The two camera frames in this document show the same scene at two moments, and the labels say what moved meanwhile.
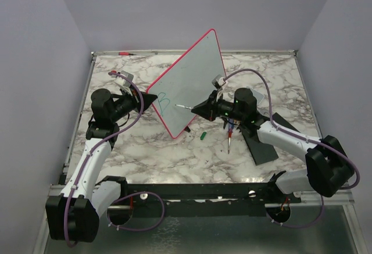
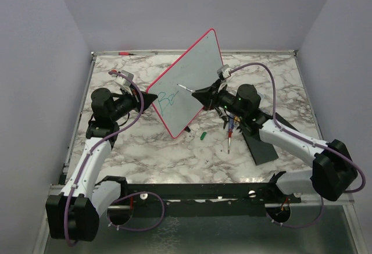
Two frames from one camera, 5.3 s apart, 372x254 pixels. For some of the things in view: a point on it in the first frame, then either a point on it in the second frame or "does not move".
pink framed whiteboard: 188,81 does not move
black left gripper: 147,99 does not move
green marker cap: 203,135 does not move
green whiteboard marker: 183,106 to 185,88
